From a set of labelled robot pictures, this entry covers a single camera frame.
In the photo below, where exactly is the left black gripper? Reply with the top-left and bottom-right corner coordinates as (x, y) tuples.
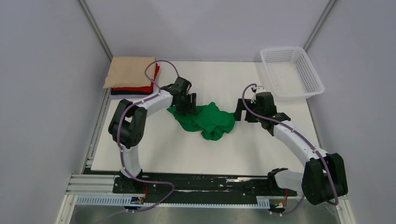
(175, 92), (197, 116)

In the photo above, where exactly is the green t shirt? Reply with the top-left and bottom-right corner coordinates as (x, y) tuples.
(167, 102), (235, 141)

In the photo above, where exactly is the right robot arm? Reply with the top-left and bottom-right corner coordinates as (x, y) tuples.
(233, 92), (348, 205)

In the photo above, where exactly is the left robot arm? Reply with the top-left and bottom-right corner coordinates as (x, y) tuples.
(108, 77), (197, 193)

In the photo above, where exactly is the folded red t shirt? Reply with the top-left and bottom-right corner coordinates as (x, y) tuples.
(106, 63), (154, 92)

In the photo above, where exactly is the white plastic basket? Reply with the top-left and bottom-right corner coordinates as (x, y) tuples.
(260, 46), (325, 101)

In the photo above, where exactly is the folded beige t shirt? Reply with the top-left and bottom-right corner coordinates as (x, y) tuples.
(103, 56), (156, 89)

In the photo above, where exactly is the folded black t shirt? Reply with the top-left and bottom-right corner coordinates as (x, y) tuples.
(111, 89), (153, 96)

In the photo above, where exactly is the right corner metal strip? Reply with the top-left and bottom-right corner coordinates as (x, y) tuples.
(303, 0), (338, 52)

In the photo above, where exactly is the corner metal strip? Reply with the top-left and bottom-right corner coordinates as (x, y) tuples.
(303, 0), (338, 52)
(77, 0), (113, 61)

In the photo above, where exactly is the left corner metal strip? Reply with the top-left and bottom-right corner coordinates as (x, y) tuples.
(77, 0), (113, 61)

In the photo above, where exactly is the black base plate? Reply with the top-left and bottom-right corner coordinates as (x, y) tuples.
(113, 172), (297, 203)

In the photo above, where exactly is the white slotted cable duct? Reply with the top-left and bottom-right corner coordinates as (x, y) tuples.
(75, 195), (270, 209)

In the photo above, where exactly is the aluminium frame rail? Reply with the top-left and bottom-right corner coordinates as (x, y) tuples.
(65, 174), (348, 200)

